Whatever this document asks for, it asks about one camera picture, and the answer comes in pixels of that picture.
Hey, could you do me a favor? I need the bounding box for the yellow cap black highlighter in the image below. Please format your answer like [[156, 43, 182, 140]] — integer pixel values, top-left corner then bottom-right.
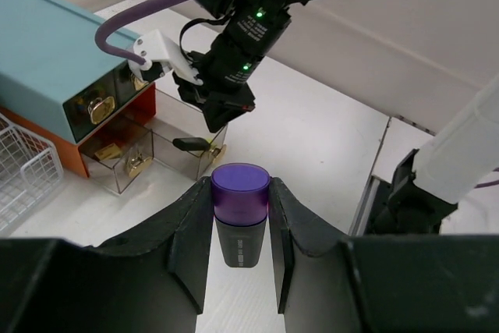
[[172, 137, 211, 151]]

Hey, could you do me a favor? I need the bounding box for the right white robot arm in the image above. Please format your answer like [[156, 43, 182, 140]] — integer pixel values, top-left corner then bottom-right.
[[224, 0, 498, 232]]

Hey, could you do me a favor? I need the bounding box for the white wire desk organizer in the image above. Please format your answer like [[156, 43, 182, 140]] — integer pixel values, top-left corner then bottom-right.
[[1, 115, 64, 232]]

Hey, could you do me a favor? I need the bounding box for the teal mini drawer cabinet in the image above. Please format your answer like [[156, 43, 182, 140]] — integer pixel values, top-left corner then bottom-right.
[[1, 0, 156, 178]]

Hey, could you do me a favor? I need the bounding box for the small tan eraser block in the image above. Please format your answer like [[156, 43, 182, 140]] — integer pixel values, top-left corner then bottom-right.
[[94, 143, 122, 161]]

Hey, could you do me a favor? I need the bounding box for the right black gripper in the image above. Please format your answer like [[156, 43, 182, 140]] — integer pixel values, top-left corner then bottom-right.
[[173, 34, 262, 133]]

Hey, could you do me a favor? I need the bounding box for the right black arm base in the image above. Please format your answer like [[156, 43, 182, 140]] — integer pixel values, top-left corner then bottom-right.
[[366, 149, 458, 235]]

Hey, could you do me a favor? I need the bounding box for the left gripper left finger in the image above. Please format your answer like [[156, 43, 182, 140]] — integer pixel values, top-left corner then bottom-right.
[[1, 177, 214, 332]]

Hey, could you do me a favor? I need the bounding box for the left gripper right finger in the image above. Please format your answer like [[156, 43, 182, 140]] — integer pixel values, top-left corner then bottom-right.
[[268, 178, 498, 332]]

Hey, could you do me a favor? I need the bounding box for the clear drawer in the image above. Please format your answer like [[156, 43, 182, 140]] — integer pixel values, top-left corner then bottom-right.
[[80, 115, 154, 194], [147, 89, 228, 180]]

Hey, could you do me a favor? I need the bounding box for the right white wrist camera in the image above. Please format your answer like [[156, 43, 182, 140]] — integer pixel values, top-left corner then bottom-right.
[[128, 30, 203, 86]]

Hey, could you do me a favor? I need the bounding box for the purple cap black marker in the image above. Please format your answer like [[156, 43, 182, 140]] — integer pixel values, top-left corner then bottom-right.
[[211, 163, 271, 268]]

